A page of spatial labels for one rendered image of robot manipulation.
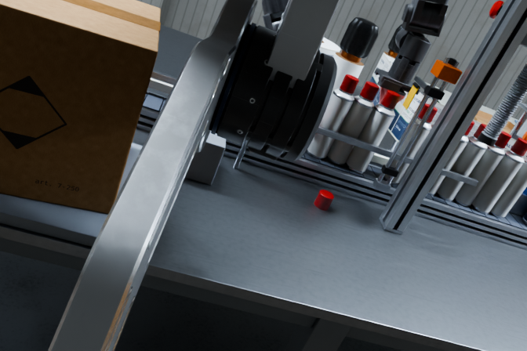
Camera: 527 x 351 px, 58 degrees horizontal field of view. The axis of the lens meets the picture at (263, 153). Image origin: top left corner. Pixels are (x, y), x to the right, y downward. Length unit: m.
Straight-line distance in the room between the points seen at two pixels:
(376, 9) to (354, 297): 3.22
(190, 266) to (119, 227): 0.45
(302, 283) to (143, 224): 0.54
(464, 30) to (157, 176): 3.84
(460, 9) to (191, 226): 3.44
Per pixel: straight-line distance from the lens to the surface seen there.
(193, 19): 3.97
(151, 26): 0.75
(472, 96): 1.01
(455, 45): 4.10
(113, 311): 0.31
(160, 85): 1.13
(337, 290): 0.85
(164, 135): 0.35
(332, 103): 1.10
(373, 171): 1.23
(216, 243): 0.82
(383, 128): 1.13
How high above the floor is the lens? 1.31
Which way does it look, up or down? 24 degrees down
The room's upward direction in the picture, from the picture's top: 23 degrees clockwise
